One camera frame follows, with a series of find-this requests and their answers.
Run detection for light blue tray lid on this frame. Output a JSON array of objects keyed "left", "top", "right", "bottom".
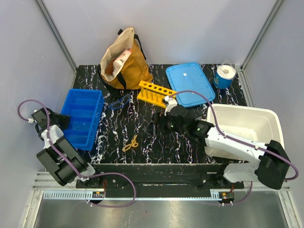
[{"left": 166, "top": 62, "right": 216, "bottom": 108}]

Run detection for yellow test tube rack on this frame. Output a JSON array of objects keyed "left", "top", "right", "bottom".
[{"left": 137, "top": 81, "right": 177, "bottom": 108}]

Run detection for blue safety glasses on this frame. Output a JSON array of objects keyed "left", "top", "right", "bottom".
[{"left": 108, "top": 94, "right": 131, "bottom": 110}]

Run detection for brown paper tote bag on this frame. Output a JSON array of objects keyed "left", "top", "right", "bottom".
[{"left": 99, "top": 27, "right": 153, "bottom": 90}]

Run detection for blue compartment bin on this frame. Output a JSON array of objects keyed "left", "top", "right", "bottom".
[{"left": 61, "top": 89, "right": 105, "bottom": 151}]

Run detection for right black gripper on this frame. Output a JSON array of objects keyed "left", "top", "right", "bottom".
[{"left": 144, "top": 112, "right": 187, "bottom": 137}]

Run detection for toilet paper roll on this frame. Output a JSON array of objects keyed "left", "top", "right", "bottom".
[{"left": 213, "top": 65, "right": 237, "bottom": 89}]

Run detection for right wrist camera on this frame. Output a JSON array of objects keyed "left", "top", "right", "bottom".
[{"left": 162, "top": 96, "right": 178, "bottom": 116}]

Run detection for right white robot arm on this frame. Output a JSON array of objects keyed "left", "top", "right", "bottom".
[{"left": 152, "top": 105, "right": 291, "bottom": 190}]

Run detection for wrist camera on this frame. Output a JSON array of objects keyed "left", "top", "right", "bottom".
[
  {"left": 28, "top": 108, "right": 47, "bottom": 124},
  {"left": 162, "top": 96, "right": 178, "bottom": 116}
]

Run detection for yellow rubber band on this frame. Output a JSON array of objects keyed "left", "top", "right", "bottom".
[{"left": 122, "top": 135, "right": 139, "bottom": 152}]

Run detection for white package in bag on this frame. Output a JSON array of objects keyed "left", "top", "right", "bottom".
[{"left": 113, "top": 48, "right": 132, "bottom": 74}]

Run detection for white plastic tub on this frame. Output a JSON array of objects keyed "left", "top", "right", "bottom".
[{"left": 212, "top": 104, "right": 285, "bottom": 147}]

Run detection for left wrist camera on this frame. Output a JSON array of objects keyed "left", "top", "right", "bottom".
[{"left": 28, "top": 108, "right": 47, "bottom": 124}]

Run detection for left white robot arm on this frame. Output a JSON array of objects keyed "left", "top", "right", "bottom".
[{"left": 31, "top": 108, "right": 103, "bottom": 188}]

